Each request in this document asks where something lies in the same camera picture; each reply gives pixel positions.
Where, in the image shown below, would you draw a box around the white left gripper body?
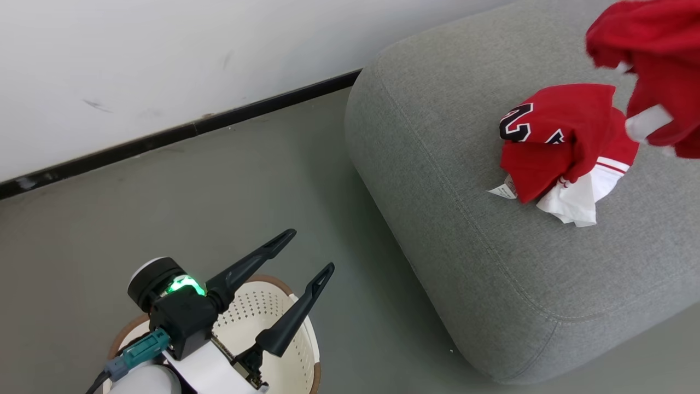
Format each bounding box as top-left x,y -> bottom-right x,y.
164,335 -> 270,394

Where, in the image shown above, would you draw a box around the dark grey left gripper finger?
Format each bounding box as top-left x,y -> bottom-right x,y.
207,229 -> 297,312
256,263 -> 335,357

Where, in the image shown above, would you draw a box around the red jersey with navy number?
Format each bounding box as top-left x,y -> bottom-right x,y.
487,83 -> 639,228

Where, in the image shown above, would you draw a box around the plain red garment white cuffs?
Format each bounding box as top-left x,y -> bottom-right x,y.
585,0 -> 700,159

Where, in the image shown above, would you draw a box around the white perforated laundry basket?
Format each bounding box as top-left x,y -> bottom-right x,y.
108,275 -> 322,394

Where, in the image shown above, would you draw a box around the grey fabric sofa seat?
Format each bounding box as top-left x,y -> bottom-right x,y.
345,0 -> 700,384

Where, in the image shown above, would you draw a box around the dark baseboard strip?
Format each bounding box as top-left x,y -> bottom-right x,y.
0,68 -> 363,200

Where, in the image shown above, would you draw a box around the black cable with teal connector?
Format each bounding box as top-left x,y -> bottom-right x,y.
85,328 -> 171,394

